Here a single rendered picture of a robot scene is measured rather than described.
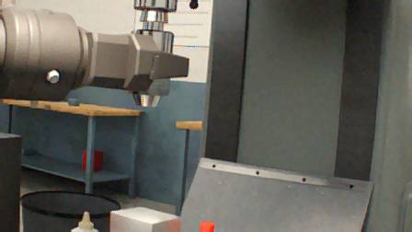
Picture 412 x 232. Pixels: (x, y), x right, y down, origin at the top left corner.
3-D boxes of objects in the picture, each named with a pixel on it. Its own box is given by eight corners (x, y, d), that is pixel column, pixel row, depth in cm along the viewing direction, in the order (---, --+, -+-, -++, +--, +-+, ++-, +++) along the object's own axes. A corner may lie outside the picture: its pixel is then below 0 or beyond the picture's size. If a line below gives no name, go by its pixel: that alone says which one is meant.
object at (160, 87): (175, 96, 65) (179, 42, 65) (159, 96, 61) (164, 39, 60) (136, 92, 66) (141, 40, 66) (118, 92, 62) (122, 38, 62)
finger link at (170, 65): (183, 82, 64) (134, 78, 60) (186, 52, 63) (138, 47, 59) (192, 83, 62) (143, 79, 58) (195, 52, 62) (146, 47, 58)
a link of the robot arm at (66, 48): (164, 17, 56) (54, 2, 48) (154, 117, 57) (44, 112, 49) (99, 21, 66) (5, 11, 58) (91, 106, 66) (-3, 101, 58)
